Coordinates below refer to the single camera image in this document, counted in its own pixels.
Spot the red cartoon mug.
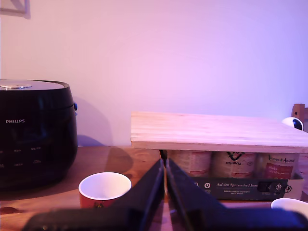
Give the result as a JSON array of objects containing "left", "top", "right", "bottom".
[{"left": 78, "top": 172, "right": 132, "bottom": 209}]

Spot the blue Moomin coffee mug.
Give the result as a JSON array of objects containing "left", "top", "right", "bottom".
[{"left": 270, "top": 198, "right": 308, "bottom": 216}]

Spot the light wooden board shelf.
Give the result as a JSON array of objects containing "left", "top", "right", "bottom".
[{"left": 130, "top": 111, "right": 308, "bottom": 154}]

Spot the black Philips rice cooker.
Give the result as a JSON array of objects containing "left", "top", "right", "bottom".
[{"left": 0, "top": 79, "right": 79, "bottom": 191}]

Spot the tin can with black logo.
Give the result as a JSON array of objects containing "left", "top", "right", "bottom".
[{"left": 211, "top": 151, "right": 257, "bottom": 179}]

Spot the cardboard can tray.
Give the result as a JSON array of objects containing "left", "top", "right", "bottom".
[{"left": 166, "top": 172, "right": 304, "bottom": 202}]

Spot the tin can with text label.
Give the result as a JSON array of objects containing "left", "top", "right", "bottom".
[{"left": 168, "top": 150, "right": 212, "bottom": 178}]

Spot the white security camera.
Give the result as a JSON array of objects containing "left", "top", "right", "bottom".
[{"left": 281, "top": 117, "right": 304, "bottom": 132}]

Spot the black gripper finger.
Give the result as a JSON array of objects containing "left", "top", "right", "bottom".
[
  {"left": 165, "top": 158, "right": 226, "bottom": 231},
  {"left": 105, "top": 158, "right": 166, "bottom": 231}
]

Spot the tin can with red label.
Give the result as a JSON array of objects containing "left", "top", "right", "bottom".
[{"left": 256, "top": 153, "right": 300, "bottom": 180}]

